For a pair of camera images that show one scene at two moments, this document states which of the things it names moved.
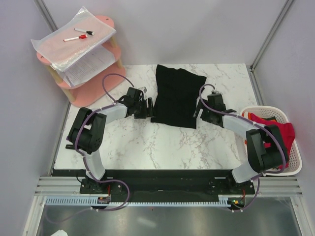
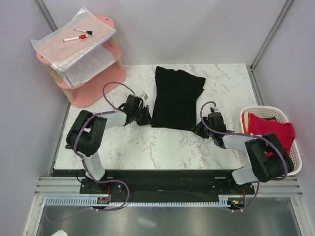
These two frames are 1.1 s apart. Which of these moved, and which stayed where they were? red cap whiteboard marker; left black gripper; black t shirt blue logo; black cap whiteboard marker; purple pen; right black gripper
Moved: left black gripper; right black gripper
Stayed: black t shirt blue logo; purple pen; red cap whiteboard marker; black cap whiteboard marker
